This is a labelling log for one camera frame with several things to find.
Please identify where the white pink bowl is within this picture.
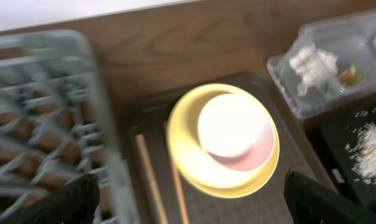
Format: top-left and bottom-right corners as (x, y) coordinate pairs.
(197, 93), (276, 172)

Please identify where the yellow round plate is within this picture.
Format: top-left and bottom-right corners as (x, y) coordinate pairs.
(166, 83), (280, 198)

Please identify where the dark brown serving tray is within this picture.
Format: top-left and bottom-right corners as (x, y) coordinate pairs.
(123, 72), (334, 223)

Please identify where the wooden chopstick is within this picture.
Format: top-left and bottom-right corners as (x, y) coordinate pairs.
(135, 134), (168, 224)
(158, 121), (190, 224)

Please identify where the white tissue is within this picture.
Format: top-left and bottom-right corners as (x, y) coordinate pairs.
(289, 43), (339, 96)

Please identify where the pile of rice scraps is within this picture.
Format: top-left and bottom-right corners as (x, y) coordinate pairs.
(344, 105), (376, 200)

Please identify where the left wooden chopstick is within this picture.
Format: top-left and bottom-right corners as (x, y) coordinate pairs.
(135, 134), (168, 224)

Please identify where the clear plastic waste bin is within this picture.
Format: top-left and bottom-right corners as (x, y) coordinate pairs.
(267, 10), (376, 119)

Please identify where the green snack wrapper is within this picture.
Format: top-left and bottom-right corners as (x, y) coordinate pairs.
(337, 64), (367, 87)

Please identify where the black rectangular tray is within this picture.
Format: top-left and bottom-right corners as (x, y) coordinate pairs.
(320, 103), (376, 213)

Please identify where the grey plastic dish rack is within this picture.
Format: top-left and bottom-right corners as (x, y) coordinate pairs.
(0, 30), (140, 223)

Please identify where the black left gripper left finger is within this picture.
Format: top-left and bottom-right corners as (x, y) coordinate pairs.
(0, 174), (100, 224)

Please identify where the right wooden chopstick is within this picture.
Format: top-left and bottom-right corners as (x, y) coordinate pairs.
(158, 121), (190, 224)

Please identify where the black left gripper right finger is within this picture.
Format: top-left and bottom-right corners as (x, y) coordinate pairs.
(283, 171), (376, 224)

